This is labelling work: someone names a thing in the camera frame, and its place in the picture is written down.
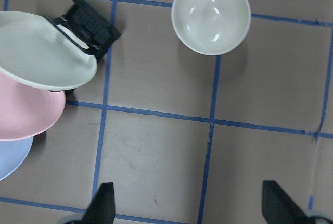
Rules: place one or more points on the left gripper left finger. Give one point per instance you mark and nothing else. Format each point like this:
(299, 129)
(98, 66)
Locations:
(102, 206)

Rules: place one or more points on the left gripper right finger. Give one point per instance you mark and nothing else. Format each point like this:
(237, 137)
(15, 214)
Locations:
(278, 207)

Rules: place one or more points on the blue plate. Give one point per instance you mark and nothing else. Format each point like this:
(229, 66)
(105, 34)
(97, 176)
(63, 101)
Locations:
(13, 154)

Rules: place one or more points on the pink plate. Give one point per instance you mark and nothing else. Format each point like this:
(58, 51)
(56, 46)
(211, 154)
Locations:
(27, 111)

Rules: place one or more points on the cream plate in rack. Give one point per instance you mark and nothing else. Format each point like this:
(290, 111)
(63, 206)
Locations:
(37, 54)

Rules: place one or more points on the black dish rack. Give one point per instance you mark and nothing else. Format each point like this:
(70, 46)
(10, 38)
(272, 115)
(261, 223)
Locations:
(87, 29)

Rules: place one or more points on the cream bowl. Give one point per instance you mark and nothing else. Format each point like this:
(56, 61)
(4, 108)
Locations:
(211, 27)

